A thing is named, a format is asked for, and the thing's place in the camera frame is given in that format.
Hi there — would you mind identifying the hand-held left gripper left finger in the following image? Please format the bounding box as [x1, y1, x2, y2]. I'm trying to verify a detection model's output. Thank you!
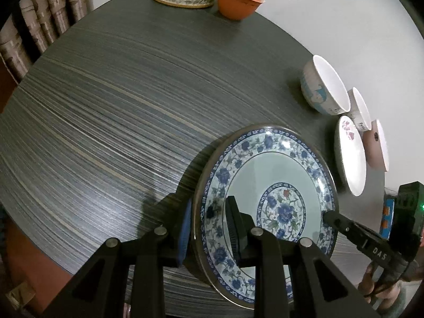
[41, 199, 193, 318]

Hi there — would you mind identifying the small white bowl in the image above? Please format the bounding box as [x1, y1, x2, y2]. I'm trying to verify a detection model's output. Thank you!
[346, 87, 372, 132]

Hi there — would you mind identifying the pink bowl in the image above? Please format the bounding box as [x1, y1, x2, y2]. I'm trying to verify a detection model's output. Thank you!
[362, 119, 390, 172]

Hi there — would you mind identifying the orange lidded teacup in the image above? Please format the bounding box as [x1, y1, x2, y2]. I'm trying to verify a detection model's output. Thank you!
[217, 0, 266, 20]

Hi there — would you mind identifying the white saucer with pink print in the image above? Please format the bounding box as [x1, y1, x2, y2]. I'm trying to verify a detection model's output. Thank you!
[334, 115, 368, 197]

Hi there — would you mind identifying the white bowl with blue print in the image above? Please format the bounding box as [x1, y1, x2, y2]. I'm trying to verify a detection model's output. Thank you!
[301, 55, 351, 116]

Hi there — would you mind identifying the blue and orange box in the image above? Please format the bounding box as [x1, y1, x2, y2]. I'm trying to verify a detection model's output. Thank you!
[380, 195, 396, 239]

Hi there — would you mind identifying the blue floral porcelain plate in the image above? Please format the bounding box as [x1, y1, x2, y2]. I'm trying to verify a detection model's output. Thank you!
[191, 124, 338, 307]

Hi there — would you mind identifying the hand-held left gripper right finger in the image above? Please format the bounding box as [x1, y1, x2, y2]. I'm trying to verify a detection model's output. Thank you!
[225, 196, 368, 318]

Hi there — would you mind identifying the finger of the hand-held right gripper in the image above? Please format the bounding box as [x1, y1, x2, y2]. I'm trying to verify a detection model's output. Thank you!
[322, 210, 397, 270]

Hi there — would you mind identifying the person's right hand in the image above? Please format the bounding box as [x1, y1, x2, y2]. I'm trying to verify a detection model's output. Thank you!
[359, 262, 409, 309]

